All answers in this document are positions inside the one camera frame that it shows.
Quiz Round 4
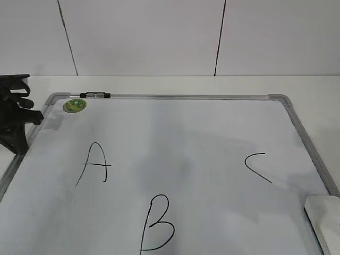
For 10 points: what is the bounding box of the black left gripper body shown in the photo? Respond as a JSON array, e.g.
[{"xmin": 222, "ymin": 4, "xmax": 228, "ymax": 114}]
[{"xmin": 1, "ymin": 74, "xmax": 30, "ymax": 126}]

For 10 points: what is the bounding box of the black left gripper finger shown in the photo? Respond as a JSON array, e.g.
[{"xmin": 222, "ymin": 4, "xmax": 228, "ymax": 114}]
[
  {"xmin": 1, "ymin": 124, "xmax": 29, "ymax": 155},
  {"xmin": 16, "ymin": 108, "xmax": 43, "ymax": 125}
]

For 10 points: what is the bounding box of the white whiteboard eraser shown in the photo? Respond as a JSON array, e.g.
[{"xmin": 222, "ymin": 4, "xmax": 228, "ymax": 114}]
[{"xmin": 304, "ymin": 195, "xmax": 340, "ymax": 255}]

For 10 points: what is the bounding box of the round green sticker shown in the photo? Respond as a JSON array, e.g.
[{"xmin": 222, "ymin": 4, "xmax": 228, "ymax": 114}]
[{"xmin": 63, "ymin": 98, "xmax": 87, "ymax": 113}]

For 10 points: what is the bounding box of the black and silver marker clip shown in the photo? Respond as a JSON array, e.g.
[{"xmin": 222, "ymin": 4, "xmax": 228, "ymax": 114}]
[{"xmin": 80, "ymin": 92, "xmax": 111, "ymax": 98}]

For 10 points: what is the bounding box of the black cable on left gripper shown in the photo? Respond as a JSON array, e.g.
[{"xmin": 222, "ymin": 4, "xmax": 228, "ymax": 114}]
[{"xmin": 7, "ymin": 79, "xmax": 36, "ymax": 109}]

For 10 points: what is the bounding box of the white whiteboard with grey frame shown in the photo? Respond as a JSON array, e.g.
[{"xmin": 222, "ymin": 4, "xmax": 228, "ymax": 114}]
[{"xmin": 1, "ymin": 93, "xmax": 337, "ymax": 254}]

